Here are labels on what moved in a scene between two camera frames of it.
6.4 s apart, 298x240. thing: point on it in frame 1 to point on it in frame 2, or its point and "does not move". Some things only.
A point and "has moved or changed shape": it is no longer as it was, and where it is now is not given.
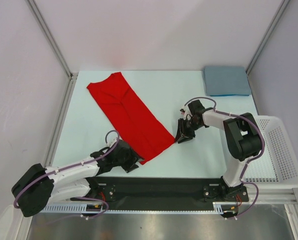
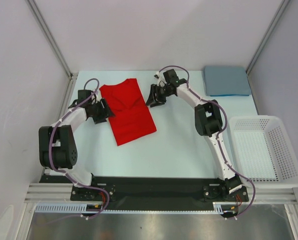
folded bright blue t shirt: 229,95 does not move
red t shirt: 142,137 has moved or changed shape
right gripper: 181,130 to 154,89
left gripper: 133,157 to 106,112
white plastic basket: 277,167 does not move
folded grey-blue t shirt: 225,80 does not move
